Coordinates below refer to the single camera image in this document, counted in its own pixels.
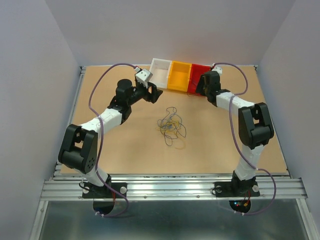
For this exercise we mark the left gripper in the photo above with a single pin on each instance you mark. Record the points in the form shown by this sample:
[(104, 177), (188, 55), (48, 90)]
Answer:
[(153, 97)]

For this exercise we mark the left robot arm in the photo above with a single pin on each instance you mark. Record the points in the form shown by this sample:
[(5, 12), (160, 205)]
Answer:
[(82, 144)]

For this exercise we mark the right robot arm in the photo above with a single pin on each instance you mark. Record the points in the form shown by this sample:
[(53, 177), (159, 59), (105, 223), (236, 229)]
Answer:
[(255, 129)]

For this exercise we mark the white plastic bin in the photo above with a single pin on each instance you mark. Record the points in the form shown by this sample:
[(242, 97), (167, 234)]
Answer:
[(160, 69)]

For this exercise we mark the yellow plastic bin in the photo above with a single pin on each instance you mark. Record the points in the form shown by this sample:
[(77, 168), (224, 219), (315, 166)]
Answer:
[(179, 76)]

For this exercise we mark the red plastic bin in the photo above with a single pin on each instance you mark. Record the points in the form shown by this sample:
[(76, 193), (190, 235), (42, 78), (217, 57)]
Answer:
[(195, 74)]

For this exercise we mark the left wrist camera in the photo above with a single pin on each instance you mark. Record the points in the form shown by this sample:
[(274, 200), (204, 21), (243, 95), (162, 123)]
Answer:
[(143, 76)]

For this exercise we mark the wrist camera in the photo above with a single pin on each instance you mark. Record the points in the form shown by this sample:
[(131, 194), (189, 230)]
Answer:
[(215, 68), (143, 76)]

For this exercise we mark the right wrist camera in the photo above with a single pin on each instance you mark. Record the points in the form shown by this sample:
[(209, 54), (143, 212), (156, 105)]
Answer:
[(215, 68)]

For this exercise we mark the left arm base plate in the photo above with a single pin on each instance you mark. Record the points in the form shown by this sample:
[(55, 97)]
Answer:
[(90, 191)]

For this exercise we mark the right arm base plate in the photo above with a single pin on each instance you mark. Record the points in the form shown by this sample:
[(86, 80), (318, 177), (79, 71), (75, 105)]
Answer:
[(227, 189)]

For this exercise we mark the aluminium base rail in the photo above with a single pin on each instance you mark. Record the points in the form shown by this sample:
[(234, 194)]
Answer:
[(193, 187)]

